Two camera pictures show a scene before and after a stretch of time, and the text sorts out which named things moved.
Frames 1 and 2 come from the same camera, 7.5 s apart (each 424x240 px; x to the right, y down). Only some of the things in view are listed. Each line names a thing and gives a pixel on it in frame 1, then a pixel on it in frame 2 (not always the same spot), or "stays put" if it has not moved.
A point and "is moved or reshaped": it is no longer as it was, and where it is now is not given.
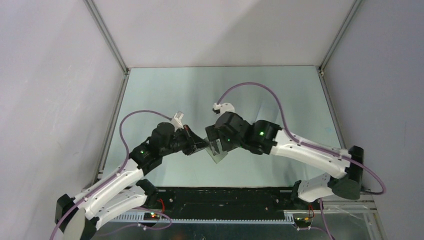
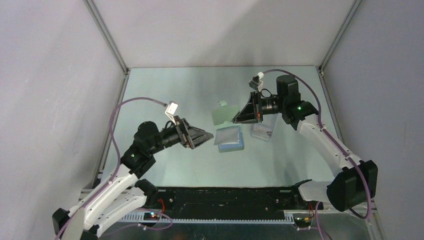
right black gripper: x=213 y=134 -> x=248 y=114
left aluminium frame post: x=107 y=35 stays put
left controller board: x=151 y=216 stays put
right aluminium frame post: x=353 y=9 stays put
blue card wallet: x=218 y=157 is moved or reshaped
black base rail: x=220 y=200 stays put
